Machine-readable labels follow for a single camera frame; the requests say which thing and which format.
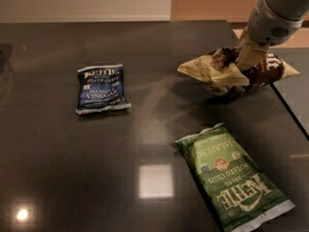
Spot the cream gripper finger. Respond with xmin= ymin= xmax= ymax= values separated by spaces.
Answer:
xmin=236 ymin=41 xmax=269 ymax=72
xmin=238 ymin=27 xmax=248 ymax=49

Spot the brown sea salt chip bag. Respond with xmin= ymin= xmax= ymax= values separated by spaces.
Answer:
xmin=178 ymin=48 xmax=299 ymax=97

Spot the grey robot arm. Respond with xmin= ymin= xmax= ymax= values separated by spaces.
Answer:
xmin=236 ymin=0 xmax=309 ymax=71

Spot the green jalapeno chip bag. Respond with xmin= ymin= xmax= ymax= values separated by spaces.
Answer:
xmin=176 ymin=124 xmax=295 ymax=232

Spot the blue salt vinegar chip bag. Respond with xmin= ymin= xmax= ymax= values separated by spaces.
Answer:
xmin=75 ymin=64 xmax=131 ymax=115

